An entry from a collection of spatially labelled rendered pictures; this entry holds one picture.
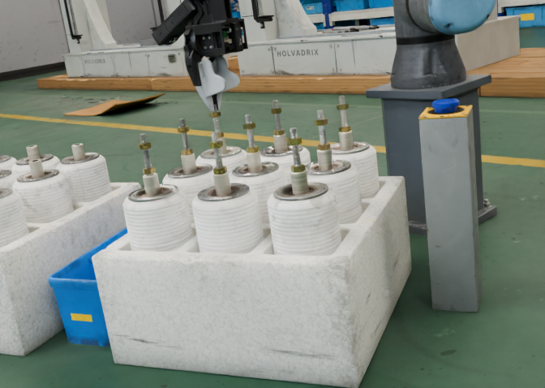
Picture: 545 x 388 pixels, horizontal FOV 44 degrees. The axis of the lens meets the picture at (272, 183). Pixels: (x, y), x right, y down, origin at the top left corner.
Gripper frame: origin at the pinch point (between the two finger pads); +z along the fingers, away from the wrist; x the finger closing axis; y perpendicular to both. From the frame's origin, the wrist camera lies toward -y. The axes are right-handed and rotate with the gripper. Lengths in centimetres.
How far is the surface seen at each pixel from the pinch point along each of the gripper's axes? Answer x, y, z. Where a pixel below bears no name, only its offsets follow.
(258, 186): -13.5, 16.9, 10.6
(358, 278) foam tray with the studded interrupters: -20.8, 35.8, 20.5
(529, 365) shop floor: -13, 56, 34
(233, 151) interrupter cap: 0.8, 2.7, 9.0
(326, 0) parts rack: 526, -242, -5
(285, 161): -1.8, 15.1, 10.1
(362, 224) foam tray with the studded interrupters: -11.8, 32.8, 16.4
